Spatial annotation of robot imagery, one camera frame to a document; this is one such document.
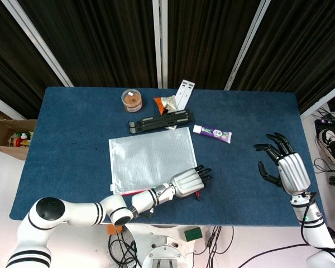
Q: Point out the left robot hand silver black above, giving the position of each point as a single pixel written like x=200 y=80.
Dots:
x=187 y=182

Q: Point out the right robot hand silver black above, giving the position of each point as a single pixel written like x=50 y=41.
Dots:
x=294 y=173

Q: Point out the silver zip pouch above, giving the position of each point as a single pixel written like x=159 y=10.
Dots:
x=150 y=159

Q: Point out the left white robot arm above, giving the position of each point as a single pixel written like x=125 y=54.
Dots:
x=78 y=213

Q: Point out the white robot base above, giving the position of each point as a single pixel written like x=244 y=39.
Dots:
x=162 y=245

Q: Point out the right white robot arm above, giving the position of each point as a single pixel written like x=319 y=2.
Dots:
x=314 y=223

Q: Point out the white black sneaker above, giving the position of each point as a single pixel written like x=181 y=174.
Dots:
x=328 y=142

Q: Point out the green block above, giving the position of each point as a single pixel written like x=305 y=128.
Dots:
x=193 y=234

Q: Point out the purple toothpaste tube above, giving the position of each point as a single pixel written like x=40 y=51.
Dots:
x=215 y=133

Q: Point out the black power strip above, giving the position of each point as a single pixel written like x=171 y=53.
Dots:
x=329 y=124

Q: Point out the black folding laptop stand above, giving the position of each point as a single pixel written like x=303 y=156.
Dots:
x=159 y=121

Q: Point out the crumpled orange snack wrapper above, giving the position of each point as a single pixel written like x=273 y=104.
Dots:
x=167 y=102

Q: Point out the orange block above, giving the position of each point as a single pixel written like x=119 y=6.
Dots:
x=111 y=229

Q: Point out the clear jar orange contents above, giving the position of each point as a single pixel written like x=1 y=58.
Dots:
x=131 y=100

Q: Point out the blue table mat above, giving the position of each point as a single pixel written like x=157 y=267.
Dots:
x=72 y=156

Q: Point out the black curtain panel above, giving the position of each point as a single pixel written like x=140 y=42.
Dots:
x=304 y=50
x=11 y=69
x=206 y=39
x=100 y=42

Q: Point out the red white bottle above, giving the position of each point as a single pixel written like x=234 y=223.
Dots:
x=20 y=139

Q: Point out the cardboard box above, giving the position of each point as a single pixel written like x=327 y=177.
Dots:
x=2 y=134

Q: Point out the white frame post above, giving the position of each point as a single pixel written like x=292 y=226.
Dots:
x=251 y=44
x=1 y=104
x=324 y=103
x=36 y=42
x=159 y=42

